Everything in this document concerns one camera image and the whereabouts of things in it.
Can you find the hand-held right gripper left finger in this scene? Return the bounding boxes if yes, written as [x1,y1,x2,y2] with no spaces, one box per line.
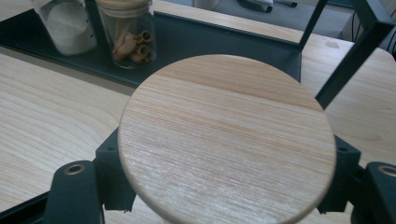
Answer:
[94,129,137,213]

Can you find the glass shaker jar metal lid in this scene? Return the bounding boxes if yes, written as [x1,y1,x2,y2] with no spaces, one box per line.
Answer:
[31,0,98,57]

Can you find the black metal two-tier rack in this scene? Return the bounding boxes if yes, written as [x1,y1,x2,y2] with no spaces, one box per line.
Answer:
[0,0,396,110]

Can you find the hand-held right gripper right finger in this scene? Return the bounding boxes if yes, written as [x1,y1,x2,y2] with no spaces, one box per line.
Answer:
[317,134,361,216]

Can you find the wooden lid jar pale grains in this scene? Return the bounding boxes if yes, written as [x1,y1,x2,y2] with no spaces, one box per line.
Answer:
[118,54,338,224]

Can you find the dark object with white edge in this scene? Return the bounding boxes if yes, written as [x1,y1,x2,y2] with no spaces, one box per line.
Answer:
[237,0,275,13]

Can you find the wooden cup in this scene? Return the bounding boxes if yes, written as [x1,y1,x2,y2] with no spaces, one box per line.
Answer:
[94,0,157,70]

